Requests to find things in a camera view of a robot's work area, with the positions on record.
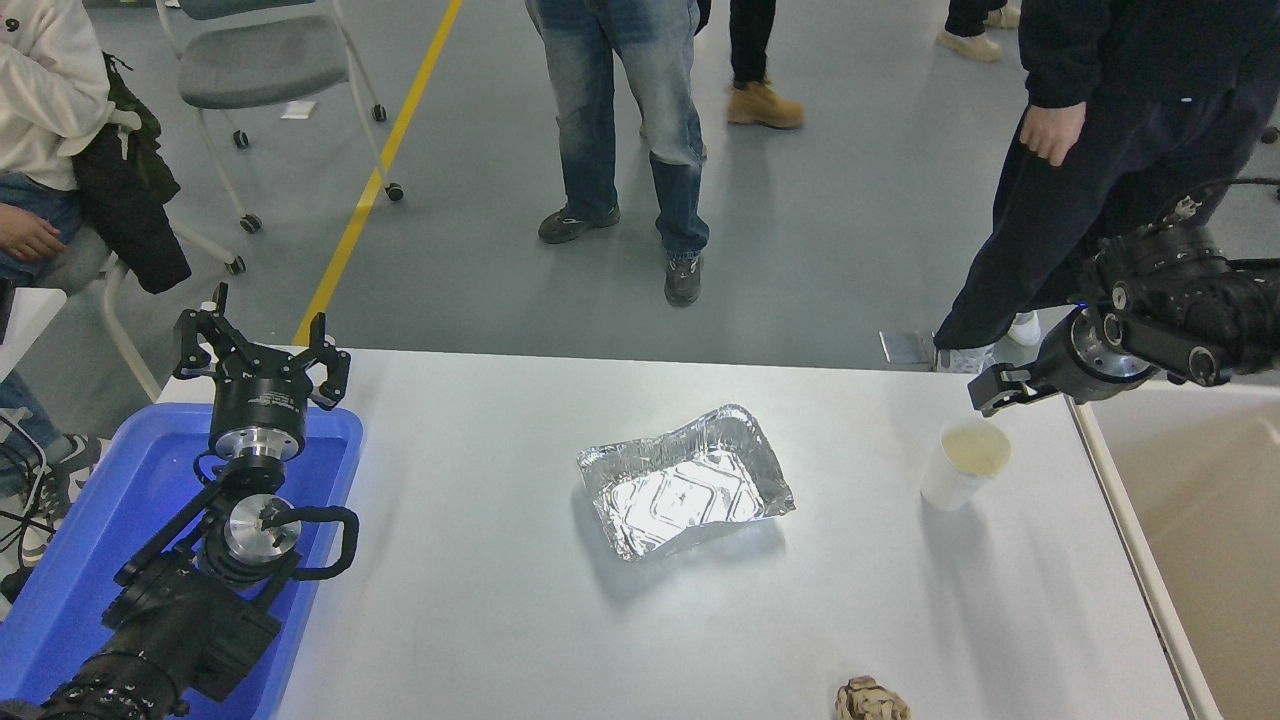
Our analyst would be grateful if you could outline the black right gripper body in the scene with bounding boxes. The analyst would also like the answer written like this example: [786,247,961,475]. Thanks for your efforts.
[1028,335,1086,403]

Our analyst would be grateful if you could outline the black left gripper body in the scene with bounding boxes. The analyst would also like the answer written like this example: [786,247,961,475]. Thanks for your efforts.
[207,360,310,437]

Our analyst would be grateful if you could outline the white paper cup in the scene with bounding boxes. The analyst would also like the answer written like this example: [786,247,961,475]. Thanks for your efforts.
[920,418,1013,513]

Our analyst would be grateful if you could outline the seated person's hand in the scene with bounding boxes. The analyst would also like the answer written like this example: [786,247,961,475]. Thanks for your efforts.
[0,205,67,263]

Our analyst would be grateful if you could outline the standing person's hand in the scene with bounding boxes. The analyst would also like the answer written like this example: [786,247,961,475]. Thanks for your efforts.
[1018,100,1088,168]

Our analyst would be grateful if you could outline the grey floor plate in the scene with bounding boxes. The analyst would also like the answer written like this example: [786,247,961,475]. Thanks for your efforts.
[880,330,939,367]

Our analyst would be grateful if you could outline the white-framed chair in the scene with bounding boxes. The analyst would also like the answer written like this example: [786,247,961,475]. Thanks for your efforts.
[98,108,246,403]

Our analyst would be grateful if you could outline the blue plastic tray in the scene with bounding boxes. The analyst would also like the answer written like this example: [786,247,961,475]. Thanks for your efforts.
[0,402,364,720]

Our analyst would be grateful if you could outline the dark jacket on chair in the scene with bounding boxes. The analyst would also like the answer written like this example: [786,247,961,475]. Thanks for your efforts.
[72,55,192,296]

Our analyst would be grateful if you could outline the large pale bin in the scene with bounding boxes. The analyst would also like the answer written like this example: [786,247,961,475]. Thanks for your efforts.
[1070,375,1280,720]

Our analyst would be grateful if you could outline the standing person in dark clothes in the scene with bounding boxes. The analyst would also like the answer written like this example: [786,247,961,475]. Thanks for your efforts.
[932,0,1280,376]

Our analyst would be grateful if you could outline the grey wheeled chair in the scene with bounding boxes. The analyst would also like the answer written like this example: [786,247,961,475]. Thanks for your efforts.
[155,0,406,236]

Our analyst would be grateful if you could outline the seated person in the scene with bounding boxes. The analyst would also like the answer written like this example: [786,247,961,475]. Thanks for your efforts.
[0,0,116,571]

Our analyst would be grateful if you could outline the silver foil tray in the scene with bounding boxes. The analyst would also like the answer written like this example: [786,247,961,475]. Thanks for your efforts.
[577,404,796,563]

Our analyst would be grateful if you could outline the crumpled tan paper ball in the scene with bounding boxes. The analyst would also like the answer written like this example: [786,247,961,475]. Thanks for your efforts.
[835,677,911,720]

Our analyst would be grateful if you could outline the person with beige shoes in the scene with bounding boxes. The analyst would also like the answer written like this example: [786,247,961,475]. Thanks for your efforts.
[935,0,1023,64]

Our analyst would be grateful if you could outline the person with tan boots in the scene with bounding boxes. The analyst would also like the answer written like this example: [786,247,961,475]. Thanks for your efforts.
[725,0,806,131]

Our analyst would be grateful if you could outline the standing person in jeans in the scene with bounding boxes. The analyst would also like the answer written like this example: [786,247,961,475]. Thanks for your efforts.
[525,0,711,308]

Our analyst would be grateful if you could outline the black floor cables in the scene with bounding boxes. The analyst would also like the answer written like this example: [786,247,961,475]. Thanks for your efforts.
[0,410,53,546]

